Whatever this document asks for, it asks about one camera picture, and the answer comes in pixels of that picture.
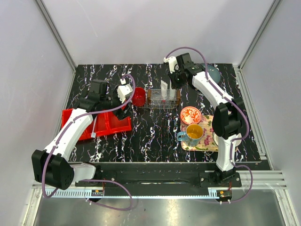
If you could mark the clear acrylic toothbrush holder rack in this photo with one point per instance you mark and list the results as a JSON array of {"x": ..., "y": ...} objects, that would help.
[{"x": 155, "y": 99}]

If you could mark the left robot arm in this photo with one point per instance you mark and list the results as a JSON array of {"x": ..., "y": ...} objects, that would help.
[{"x": 50, "y": 165}]

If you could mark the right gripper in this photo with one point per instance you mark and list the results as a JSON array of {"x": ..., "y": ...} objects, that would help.
[{"x": 174, "y": 84}]

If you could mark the white toothpaste tube red cap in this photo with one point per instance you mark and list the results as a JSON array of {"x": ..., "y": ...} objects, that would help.
[{"x": 164, "y": 87}]

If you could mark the white small bowl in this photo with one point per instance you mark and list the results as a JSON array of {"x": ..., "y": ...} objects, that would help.
[{"x": 239, "y": 140}]

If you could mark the red plastic organizer bin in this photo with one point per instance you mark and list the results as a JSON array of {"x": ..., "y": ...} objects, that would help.
[{"x": 106, "y": 124}]

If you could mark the blue mug yellow inside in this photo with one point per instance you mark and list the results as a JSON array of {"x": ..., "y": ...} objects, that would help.
[{"x": 191, "y": 136}]

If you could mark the floral rectangular tray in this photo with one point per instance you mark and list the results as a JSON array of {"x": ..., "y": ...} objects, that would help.
[{"x": 206, "y": 143}]

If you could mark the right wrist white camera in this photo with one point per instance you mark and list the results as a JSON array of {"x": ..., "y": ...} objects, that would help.
[{"x": 172, "y": 63}]

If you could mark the red cup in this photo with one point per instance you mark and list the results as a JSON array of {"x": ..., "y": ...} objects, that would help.
[{"x": 139, "y": 97}]

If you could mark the white toothpaste tube black cap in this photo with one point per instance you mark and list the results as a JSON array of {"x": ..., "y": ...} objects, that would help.
[{"x": 172, "y": 92}]

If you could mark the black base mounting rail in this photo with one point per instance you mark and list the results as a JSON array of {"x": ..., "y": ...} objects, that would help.
[{"x": 164, "y": 179}]

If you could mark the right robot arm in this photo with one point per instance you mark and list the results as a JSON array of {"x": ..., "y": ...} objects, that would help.
[{"x": 229, "y": 120}]

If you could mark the white toothbrush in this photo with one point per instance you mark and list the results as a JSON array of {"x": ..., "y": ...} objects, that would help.
[{"x": 93, "y": 133}]

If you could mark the orange floral bowl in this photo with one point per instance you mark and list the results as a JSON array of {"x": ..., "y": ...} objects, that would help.
[{"x": 190, "y": 115}]

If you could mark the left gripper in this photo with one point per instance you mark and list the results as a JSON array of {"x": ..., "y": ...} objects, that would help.
[{"x": 122, "y": 113}]

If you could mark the teal ceramic plate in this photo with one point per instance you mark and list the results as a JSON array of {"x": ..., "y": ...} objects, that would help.
[{"x": 214, "y": 73}]

